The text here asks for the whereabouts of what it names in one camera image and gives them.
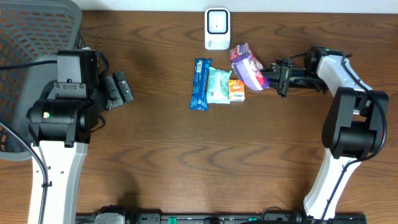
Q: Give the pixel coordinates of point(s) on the small orange box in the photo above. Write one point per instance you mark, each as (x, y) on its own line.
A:
(236, 91)

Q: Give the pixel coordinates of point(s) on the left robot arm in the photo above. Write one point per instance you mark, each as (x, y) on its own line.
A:
(61, 123)

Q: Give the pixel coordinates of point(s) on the teal wet wipes packet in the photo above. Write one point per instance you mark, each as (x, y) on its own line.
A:
(217, 87)

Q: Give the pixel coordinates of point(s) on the red purple snack packet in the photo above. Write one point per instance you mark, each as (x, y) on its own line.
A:
(248, 68)

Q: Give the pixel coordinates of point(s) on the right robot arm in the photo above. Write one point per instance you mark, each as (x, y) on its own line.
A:
(355, 128)

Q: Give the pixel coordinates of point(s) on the blue Oreo cookie packet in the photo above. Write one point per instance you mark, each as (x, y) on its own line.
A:
(198, 100)

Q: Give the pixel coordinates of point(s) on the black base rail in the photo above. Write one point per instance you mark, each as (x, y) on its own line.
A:
(272, 217)

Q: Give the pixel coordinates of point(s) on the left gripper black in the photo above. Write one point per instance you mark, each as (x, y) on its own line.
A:
(118, 90)

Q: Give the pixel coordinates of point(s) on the grey plastic mesh basket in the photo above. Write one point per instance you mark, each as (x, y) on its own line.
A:
(32, 31)

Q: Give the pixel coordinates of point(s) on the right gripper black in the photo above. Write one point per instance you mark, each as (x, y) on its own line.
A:
(283, 74)

